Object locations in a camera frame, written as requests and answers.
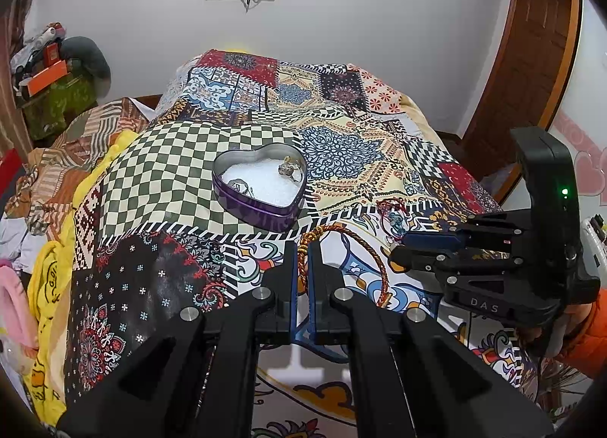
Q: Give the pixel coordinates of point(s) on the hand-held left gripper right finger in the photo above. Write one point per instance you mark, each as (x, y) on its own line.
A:
(318, 277)

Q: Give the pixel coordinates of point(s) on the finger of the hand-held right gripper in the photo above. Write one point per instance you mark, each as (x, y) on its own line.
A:
(417, 260)
(429, 241)

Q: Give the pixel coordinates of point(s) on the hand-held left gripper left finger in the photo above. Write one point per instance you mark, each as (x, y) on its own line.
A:
(284, 277)

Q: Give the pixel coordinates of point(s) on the purple heart-shaped tin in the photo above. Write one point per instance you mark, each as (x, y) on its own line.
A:
(251, 215)

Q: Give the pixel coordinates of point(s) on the person's right forearm orange sleeve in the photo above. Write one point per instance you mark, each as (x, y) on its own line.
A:
(588, 343)

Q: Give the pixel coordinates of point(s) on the white device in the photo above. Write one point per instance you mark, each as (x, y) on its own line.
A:
(595, 243)

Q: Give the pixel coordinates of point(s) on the white wardrobe sliding door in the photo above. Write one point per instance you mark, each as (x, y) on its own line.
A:
(590, 125)

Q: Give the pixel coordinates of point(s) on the brown wooden door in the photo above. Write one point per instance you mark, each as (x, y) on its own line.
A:
(531, 77)

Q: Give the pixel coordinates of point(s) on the patchwork printed blanket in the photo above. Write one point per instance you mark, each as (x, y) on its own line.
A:
(189, 168)

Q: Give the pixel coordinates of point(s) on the yellow printed cloth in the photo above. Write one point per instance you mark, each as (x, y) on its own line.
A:
(47, 286)

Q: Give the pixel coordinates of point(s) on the orange striped blanket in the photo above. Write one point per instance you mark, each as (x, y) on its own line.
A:
(71, 153)

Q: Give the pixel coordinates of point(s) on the long orange box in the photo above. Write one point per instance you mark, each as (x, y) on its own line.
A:
(47, 77)

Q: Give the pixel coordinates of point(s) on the small red box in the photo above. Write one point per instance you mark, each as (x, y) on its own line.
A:
(52, 54)

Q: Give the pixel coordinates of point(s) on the pile of clothes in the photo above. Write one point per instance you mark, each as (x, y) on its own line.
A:
(33, 47)

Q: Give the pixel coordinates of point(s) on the brown striped curtain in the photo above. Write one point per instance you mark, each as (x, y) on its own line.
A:
(14, 63)

